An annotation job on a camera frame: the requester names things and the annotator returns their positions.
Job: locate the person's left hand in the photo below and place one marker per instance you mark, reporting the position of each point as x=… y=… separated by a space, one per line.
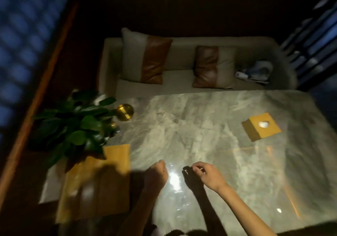
x=156 y=175

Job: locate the person's right hand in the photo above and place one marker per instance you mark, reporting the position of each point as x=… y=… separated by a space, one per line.
x=210 y=175

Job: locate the person's left fingers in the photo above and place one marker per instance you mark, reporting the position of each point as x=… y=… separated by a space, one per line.
x=160 y=166

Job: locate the person's right fingers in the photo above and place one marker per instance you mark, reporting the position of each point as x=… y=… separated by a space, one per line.
x=199 y=168

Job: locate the person's left forearm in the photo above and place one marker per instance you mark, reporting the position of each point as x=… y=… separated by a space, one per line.
x=137 y=214

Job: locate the person's right forearm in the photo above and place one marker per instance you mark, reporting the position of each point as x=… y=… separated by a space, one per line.
x=242 y=212

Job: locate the round gold bowl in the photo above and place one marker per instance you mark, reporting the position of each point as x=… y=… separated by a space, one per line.
x=124 y=112

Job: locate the yellow wooden tray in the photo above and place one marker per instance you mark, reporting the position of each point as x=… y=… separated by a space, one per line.
x=94 y=183

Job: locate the yellow tissue box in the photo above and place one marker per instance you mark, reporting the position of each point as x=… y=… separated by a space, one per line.
x=260 y=127

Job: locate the white tissue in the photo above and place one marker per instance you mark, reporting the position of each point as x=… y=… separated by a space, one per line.
x=263 y=124

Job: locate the green potted plant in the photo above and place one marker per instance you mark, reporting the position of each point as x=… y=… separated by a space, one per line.
x=76 y=127

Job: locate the small beige and brown cushion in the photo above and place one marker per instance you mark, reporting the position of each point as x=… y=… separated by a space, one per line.
x=214 y=67

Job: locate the beige sofa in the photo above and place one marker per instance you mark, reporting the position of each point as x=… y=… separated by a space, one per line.
x=184 y=64

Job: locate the large beige and brown cushion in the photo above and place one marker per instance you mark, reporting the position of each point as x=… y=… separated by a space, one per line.
x=146 y=56

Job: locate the white bag on sofa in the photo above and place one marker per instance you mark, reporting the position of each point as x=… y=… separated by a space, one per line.
x=256 y=72

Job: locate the lattice window screen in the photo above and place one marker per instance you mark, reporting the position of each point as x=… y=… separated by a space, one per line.
x=23 y=46

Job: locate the wooden window frame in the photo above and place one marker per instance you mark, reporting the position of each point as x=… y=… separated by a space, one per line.
x=36 y=106

